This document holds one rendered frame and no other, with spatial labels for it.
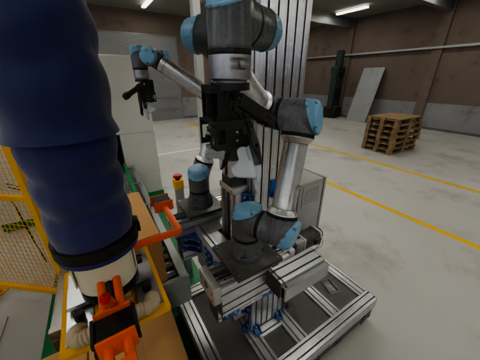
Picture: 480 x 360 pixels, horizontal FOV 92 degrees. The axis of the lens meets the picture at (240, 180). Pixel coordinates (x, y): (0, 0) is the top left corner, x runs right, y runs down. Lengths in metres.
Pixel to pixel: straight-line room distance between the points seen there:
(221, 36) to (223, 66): 0.04
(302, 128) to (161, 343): 1.19
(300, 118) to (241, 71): 0.41
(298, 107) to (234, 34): 0.44
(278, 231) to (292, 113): 0.40
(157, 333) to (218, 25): 1.35
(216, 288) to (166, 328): 0.55
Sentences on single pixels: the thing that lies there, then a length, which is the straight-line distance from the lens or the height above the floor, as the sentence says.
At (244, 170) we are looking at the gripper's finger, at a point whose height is 1.57.
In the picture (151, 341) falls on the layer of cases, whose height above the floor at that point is 0.54.
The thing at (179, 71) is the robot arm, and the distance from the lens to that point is 1.21.
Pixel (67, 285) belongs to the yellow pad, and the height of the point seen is 1.07.
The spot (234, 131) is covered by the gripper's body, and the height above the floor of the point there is 1.64.
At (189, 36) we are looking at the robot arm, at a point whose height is 1.81.
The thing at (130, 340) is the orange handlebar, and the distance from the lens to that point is 0.68.
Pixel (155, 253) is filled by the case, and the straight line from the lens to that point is 1.44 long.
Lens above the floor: 1.73
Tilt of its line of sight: 24 degrees down
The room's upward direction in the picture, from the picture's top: straight up
